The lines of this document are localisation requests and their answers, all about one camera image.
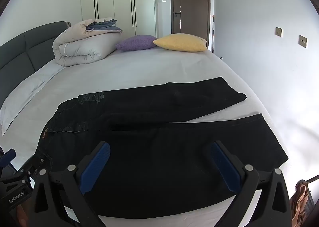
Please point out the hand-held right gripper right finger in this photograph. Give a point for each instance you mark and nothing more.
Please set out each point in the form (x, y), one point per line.
(225, 167)

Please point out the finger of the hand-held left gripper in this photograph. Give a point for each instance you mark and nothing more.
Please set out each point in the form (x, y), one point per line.
(35, 165)
(7, 157)

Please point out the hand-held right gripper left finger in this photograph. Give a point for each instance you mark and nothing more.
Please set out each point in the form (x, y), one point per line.
(96, 167)

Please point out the black pants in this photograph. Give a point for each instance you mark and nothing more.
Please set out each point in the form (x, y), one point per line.
(149, 157)

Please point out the white pillow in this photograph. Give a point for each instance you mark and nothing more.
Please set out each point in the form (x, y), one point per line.
(25, 92)

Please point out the brown bag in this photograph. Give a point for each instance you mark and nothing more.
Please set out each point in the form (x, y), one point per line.
(301, 202)

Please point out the grey padded headboard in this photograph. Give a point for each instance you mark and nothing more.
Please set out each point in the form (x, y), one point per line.
(17, 57)

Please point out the folded beige duvet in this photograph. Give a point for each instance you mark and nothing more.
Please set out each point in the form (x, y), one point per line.
(82, 49)

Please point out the bed with white sheet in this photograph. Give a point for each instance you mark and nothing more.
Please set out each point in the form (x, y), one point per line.
(162, 67)

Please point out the purple cushion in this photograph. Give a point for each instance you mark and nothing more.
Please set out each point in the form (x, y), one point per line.
(135, 42)

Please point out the yellow cushion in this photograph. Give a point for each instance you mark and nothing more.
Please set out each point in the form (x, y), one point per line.
(180, 42)

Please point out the brown door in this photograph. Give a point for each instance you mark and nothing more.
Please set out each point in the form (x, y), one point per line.
(192, 5)

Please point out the brass wall socket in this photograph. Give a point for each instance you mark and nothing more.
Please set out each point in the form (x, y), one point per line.
(303, 41)
(279, 31)

